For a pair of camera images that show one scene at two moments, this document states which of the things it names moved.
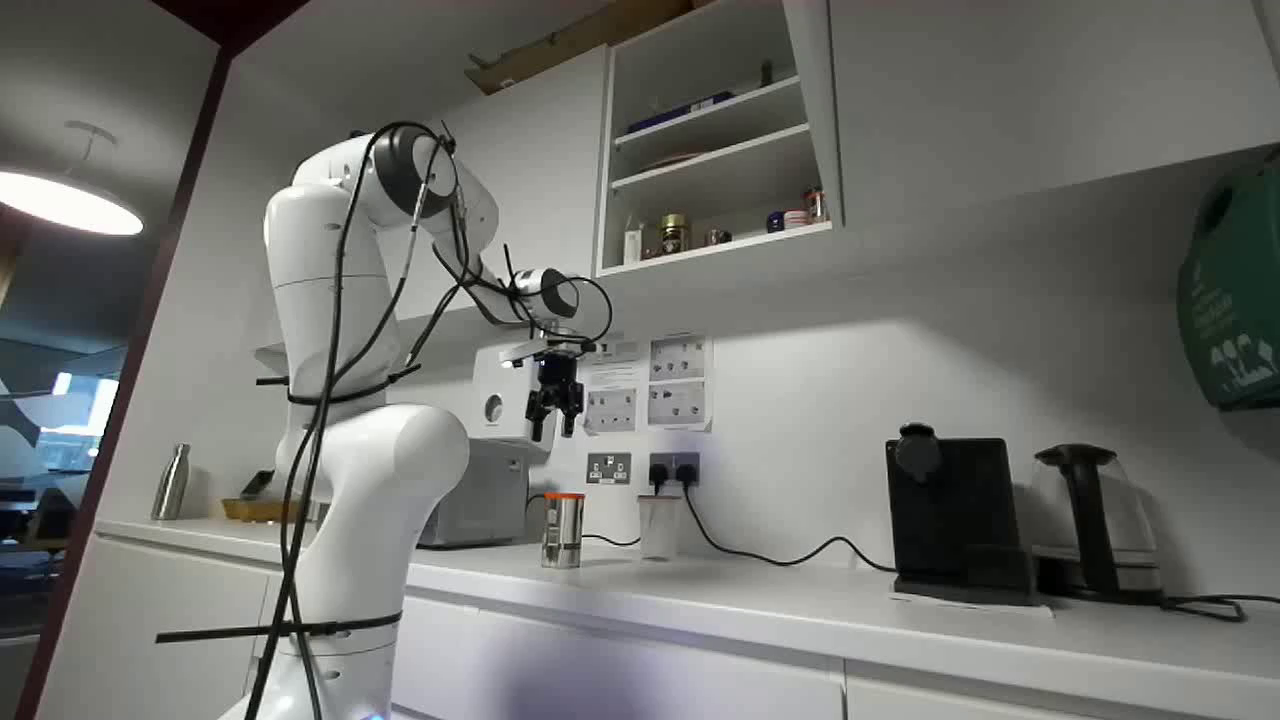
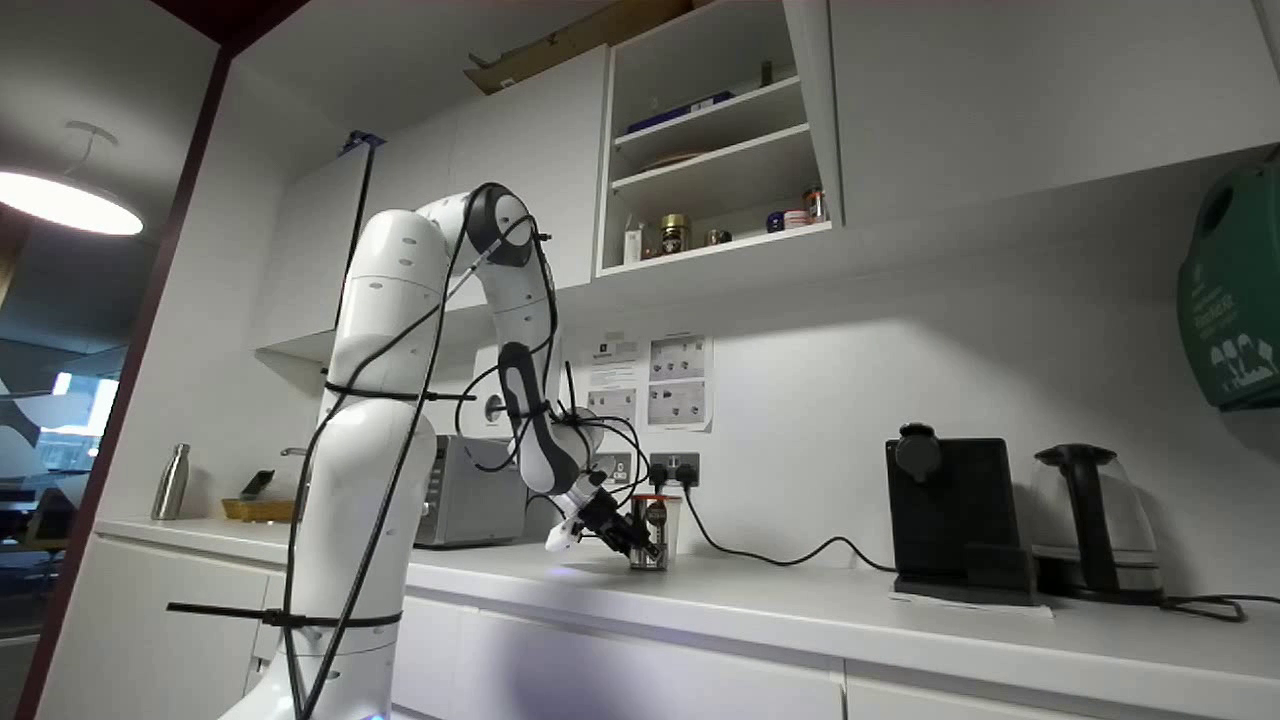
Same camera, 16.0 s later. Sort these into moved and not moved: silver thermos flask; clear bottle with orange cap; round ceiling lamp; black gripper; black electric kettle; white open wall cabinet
Moved: clear bottle with orange cap; black gripper
Not moved: silver thermos flask; black electric kettle; white open wall cabinet; round ceiling lamp
